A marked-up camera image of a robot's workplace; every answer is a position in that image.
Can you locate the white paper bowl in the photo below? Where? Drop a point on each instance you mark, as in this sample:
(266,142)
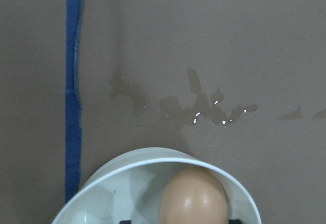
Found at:
(128,189)

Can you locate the brown egg carried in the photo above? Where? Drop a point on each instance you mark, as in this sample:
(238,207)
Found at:
(194,195)

